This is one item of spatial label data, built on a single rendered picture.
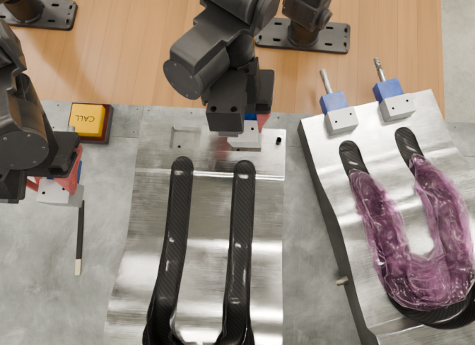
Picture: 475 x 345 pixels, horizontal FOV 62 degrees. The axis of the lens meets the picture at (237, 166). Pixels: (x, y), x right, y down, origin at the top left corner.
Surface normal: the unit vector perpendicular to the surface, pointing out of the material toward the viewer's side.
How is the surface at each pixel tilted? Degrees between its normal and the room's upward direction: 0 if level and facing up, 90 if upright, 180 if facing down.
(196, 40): 14
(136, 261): 27
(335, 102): 0
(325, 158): 0
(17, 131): 67
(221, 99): 22
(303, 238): 0
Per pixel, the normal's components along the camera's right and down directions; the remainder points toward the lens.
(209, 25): 0.14, -0.44
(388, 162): -0.08, -0.54
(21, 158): 0.42, 0.69
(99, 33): -0.01, -0.25
